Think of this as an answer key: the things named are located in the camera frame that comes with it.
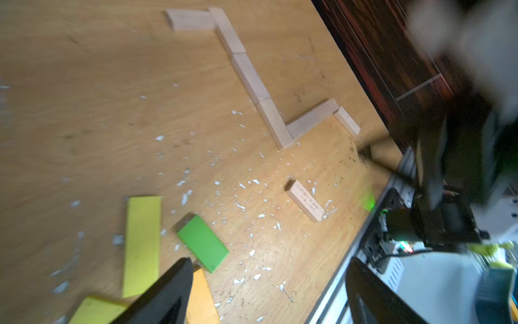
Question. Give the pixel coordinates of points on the small yellow block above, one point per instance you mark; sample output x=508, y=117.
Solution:
x=201, y=307

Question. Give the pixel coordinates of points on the short green block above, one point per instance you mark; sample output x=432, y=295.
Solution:
x=204, y=244

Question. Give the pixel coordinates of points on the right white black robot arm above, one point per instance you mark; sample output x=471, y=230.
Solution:
x=465, y=148

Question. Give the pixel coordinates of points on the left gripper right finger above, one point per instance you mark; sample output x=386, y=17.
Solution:
x=371, y=301

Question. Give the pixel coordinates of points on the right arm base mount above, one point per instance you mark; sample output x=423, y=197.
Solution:
x=392, y=224

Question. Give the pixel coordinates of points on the natural wood block crosswise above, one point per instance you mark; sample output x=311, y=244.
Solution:
x=190, y=20

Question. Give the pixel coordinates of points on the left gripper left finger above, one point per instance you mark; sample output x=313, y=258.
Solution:
x=166, y=301

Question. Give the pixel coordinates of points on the teal bin outside enclosure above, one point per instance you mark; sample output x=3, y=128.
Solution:
x=496, y=299

